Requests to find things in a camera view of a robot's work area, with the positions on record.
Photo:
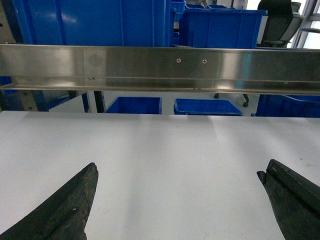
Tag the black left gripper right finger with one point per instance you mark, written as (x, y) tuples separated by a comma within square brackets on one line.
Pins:
[(294, 199)]

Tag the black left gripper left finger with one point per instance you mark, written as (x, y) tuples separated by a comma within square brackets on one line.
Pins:
[(64, 215)]

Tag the blue floor bin right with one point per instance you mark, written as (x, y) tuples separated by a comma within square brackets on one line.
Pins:
[(292, 106)]

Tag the blue floor bin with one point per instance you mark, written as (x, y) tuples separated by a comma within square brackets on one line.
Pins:
[(292, 106), (135, 105), (205, 107)]

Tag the blue floor bin left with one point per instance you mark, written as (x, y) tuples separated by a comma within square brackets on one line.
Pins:
[(135, 105)]

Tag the blue floor bin middle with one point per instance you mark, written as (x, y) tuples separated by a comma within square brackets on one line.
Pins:
[(205, 107)]

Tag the black office chair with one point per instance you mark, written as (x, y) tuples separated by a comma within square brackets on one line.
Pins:
[(281, 25)]

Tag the blue bin upper right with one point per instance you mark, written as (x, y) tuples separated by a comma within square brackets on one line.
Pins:
[(220, 27)]

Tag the large blue bin upper left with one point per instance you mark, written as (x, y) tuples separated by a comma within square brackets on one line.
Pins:
[(127, 23)]

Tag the stainless steel shelf rail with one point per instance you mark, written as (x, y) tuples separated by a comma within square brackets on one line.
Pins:
[(165, 69)]

